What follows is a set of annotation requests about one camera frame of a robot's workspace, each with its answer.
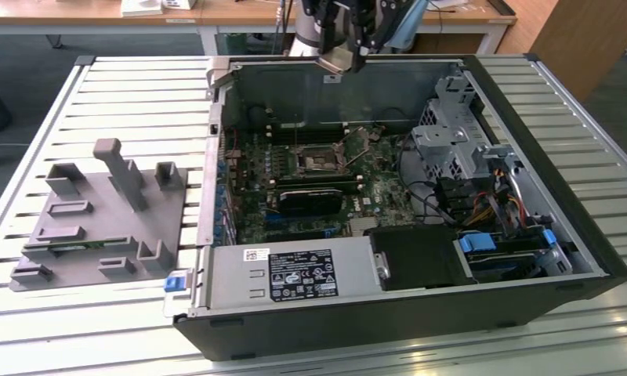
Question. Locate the black drive bay cover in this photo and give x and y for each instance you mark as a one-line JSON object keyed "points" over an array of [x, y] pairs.
{"points": [[418, 254]]}

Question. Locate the blue plastic tab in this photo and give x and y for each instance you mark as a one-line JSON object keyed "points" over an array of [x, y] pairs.
{"points": [[550, 237]]}

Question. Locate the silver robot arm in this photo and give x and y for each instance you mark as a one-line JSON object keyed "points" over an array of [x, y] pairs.
{"points": [[303, 35]]}

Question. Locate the black PC case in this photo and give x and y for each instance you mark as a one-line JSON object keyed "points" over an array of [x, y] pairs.
{"points": [[345, 337]]}

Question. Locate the white papers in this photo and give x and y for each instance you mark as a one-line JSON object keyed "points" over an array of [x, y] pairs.
{"points": [[450, 4]]}

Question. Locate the green motherboard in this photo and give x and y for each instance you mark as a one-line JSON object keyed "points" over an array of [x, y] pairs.
{"points": [[388, 196]]}

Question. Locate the green RAM stick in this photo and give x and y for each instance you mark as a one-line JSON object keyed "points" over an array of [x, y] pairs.
{"points": [[91, 245]]}

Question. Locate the CPU socket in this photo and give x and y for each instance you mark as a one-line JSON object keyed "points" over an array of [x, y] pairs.
{"points": [[319, 158]]}

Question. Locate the silver metal drive cage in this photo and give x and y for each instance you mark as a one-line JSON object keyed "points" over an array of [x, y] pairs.
{"points": [[450, 137]]}

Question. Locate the wooden cabinet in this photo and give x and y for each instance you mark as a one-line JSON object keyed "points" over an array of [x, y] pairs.
{"points": [[580, 39]]}

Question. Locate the metal locking lever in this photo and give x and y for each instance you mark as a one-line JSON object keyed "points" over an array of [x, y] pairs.
{"points": [[322, 171]]}

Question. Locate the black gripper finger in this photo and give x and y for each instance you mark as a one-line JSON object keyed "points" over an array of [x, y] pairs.
{"points": [[326, 31], [360, 39]]}

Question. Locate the silver CPU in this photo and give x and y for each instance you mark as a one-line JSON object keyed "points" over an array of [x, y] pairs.
{"points": [[334, 59]]}

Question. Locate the wooden desk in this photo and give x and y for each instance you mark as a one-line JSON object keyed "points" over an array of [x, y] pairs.
{"points": [[58, 17], [465, 19]]}

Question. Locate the silver chipset heatsink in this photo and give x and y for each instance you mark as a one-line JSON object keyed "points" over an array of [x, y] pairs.
{"points": [[364, 227]]}

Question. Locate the white box blue print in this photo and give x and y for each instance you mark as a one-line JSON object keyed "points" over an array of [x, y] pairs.
{"points": [[178, 4]]}

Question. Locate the hard disk in blue carrier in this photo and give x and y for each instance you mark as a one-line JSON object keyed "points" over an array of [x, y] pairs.
{"points": [[476, 243]]}

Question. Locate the silver power supply unit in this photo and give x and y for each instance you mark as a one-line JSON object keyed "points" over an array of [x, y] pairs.
{"points": [[230, 282]]}

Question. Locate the grey parts rack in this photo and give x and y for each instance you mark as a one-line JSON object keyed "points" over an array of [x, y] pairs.
{"points": [[99, 219]]}

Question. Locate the black graphics card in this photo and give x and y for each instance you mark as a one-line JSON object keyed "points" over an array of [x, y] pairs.
{"points": [[309, 203]]}

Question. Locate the blue case latch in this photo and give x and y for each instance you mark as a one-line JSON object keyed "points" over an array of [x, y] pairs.
{"points": [[175, 284]]}

